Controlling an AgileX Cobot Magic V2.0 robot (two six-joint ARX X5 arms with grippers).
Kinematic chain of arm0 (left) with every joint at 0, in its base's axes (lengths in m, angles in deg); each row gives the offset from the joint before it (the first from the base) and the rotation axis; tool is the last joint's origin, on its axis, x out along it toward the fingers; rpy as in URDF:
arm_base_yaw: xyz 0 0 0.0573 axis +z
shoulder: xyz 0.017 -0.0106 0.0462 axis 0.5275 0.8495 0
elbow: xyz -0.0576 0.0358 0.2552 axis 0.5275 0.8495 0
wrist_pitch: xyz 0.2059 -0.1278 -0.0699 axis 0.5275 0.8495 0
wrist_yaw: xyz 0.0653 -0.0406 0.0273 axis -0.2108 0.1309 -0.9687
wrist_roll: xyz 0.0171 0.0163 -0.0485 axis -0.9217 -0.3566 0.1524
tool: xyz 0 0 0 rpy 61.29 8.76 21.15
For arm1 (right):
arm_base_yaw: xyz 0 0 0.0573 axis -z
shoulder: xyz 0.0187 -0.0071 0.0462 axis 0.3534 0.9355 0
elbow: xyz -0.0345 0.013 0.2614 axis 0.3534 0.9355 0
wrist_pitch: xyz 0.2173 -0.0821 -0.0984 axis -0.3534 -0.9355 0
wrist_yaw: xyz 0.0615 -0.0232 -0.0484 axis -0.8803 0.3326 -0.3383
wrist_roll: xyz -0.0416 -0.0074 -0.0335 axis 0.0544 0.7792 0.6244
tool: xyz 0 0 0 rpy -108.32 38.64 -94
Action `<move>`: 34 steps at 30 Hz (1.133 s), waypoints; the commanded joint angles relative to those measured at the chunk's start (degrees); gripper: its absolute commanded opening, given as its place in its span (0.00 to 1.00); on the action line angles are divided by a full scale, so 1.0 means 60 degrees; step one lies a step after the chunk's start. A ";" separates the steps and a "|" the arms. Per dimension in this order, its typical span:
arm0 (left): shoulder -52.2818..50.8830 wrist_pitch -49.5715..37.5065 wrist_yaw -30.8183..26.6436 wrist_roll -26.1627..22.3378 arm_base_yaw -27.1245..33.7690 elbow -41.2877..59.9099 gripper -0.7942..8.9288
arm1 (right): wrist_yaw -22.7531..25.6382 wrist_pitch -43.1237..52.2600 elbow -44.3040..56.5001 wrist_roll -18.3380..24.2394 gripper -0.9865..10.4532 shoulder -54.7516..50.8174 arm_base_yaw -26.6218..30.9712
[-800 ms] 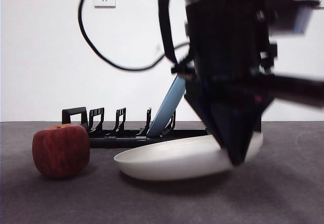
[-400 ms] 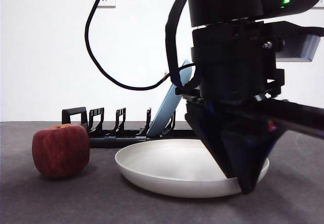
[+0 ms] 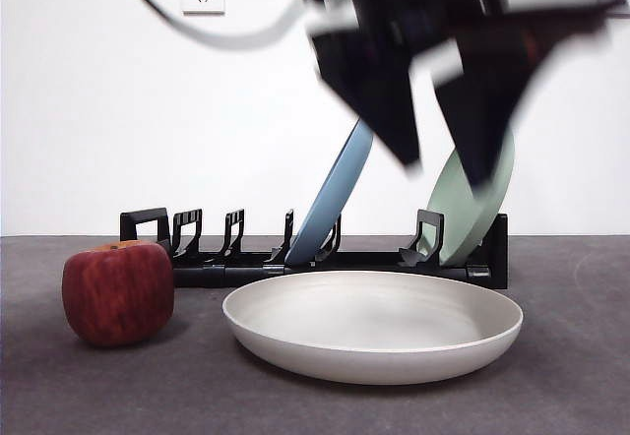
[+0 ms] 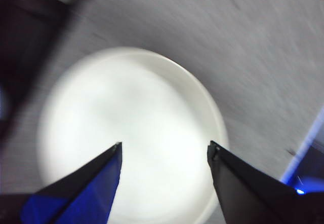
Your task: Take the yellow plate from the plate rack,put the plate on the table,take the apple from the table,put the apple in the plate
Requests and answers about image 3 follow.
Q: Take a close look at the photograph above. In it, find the cream round plate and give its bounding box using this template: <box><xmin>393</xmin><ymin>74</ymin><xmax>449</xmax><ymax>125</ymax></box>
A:
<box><xmin>221</xmin><ymin>271</ymin><xmax>524</xmax><ymax>386</ymax></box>

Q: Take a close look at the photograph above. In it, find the red apple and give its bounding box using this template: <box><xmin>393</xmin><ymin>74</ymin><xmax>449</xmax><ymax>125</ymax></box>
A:
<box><xmin>61</xmin><ymin>240</ymin><xmax>176</xmax><ymax>348</ymax></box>

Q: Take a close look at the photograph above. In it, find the blue round plate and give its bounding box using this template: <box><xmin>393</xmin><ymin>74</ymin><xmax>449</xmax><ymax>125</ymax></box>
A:
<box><xmin>284</xmin><ymin>119</ymin><xmax>374</xmax><ymax>266</ymax></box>

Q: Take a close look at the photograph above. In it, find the green round plate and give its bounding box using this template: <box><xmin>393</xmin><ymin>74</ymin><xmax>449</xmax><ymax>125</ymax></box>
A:
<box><xmin>425</xmin><ymin>129</ymin><xmax>517</xmax><ymax>267</ymax></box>

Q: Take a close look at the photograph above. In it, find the black plate rack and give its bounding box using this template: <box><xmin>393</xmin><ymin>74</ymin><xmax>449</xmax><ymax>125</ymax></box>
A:
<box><xmin>119</xmin><ymin>207</ymin><xmax>509</xmax><ymax>291</ymax></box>

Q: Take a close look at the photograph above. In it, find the black smooth cable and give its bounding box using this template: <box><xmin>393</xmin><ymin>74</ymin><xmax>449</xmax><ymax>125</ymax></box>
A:
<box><xmin>120</xmin><ymin>0</ymin><xmax>319</xmax><ymax>52</ymax></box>

